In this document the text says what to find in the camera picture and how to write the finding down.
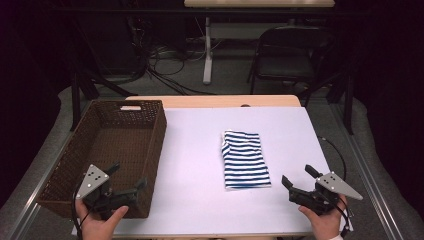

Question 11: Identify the brown wicker basket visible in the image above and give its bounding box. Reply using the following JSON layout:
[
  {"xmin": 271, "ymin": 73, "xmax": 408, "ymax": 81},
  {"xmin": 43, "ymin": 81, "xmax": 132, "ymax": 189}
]
[{"xmin": 35, "ymin": 99, "xmax": 168, "ymax": 220}]

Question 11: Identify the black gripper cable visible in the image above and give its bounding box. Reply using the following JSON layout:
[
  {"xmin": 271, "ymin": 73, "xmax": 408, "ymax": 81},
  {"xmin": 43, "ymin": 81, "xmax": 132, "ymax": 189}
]
[
  {"xmin": 328, "ymin": 191, "xmax": 352, "ymax": 238},
  {"xmin": 70, "ymin": 182, "xmax": 88, "ymax": 240}
]

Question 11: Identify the person's left hand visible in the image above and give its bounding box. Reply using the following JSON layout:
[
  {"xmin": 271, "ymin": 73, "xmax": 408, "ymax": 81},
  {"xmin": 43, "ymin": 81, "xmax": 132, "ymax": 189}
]
[{"xmin": 74, "ymin": 199, "xmax": 130, "ymax": 240}]

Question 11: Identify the blue white striped shirt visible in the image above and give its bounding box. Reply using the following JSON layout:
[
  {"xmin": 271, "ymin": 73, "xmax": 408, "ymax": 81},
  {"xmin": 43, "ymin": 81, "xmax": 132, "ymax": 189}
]
[{"xmin": 221, "ymin": 129, "xmax": 272, "ymax": 190}]

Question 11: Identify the bundle of floor cables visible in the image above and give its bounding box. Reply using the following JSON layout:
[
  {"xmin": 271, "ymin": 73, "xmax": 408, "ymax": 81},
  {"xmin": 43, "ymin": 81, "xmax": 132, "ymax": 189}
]
[{"xmin": 131, "ymin": 19, "xmax": 209, "ymax": 97}]

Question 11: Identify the black folding chair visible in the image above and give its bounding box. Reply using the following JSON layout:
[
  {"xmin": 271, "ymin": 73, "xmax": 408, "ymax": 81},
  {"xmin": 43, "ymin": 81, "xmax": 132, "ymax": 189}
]
[{"xmin": 247, "ymin": 25, "xmax": 335, "ymax": 98}]

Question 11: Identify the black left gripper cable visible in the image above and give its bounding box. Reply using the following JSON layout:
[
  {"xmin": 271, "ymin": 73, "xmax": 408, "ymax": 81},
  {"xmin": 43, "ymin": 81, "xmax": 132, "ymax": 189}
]
[{"xmin": 70, "ymin": 182, "xmax": 88, "ymax": 240}]

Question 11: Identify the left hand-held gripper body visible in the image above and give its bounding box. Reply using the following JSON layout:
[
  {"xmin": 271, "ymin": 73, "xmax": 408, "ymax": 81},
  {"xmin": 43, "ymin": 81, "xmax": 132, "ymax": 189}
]
[{"xmin": 75, "ymin": 163, "xmax": 140, "ymax": 221}]

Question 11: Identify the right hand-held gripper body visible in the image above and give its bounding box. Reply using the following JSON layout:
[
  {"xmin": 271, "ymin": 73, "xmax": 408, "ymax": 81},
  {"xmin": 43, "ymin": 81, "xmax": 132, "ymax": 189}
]
[{"xmin": 288, "ymin": 171, "xmax": 364, "ymax": 216}]

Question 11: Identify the person's right hand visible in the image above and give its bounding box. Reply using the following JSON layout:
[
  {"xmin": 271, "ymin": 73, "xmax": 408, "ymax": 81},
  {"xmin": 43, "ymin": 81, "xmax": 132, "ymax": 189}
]
[{"xmin": 297, "ymin": 194, "xmax": 349, "ymax": 240}]

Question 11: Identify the thin black cable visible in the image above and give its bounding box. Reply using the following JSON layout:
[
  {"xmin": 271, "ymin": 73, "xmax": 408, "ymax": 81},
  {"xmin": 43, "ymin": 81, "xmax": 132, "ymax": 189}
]
[{"xmin": 318, "ymin": 135, "xmax": 348, "ymax": 182}]

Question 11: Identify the white desk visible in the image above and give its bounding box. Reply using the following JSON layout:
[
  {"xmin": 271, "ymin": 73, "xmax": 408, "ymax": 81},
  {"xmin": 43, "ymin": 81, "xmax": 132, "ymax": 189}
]
[{"xmin": 183, "ymin": 0, "xmax": 336, "ymax": 85}]

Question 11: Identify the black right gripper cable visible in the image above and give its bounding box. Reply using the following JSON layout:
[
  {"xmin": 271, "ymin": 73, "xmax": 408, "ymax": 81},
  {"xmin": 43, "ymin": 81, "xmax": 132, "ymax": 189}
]
[{"xmin": 328, "ymin": 191, "xmax": 352, "ymax": 238}]

